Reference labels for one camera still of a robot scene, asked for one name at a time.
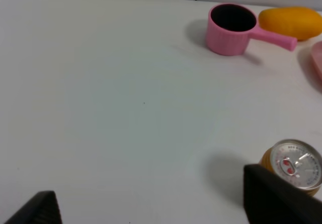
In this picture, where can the pink toy saucepan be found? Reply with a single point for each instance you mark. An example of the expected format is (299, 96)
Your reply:
(230, 27)

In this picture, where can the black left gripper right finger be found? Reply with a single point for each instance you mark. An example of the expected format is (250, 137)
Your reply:
(269, 199)

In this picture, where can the gold drink can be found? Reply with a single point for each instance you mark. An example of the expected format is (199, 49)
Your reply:
(296, 162)

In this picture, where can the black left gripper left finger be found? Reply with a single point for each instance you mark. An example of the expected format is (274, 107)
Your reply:
(41, 208)

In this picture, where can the pink plastic plate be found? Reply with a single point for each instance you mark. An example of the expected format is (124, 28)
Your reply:
(316, 55)

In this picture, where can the yellow toy mango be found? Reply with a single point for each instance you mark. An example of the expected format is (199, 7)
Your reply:
(298, 22)

